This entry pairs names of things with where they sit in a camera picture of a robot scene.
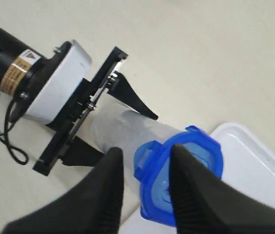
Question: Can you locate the clear plastic tall container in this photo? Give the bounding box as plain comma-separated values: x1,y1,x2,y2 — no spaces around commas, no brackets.
90,103,181,196

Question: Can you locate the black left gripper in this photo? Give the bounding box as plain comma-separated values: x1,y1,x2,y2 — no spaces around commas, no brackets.
33,47,158,176

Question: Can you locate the white rectangular tray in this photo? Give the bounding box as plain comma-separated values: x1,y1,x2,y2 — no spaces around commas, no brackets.
118,122,275,234

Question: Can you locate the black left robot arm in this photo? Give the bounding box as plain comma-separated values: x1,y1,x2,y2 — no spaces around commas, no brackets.
0,28,128,176

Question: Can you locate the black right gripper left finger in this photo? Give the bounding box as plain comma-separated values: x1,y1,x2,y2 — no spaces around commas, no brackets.
1,147,124,234

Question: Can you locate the blue plastic lid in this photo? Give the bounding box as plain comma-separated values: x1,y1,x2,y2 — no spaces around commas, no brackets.
134,126,223,227

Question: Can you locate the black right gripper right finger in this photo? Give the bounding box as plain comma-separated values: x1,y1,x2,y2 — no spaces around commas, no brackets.
171,144,275,234

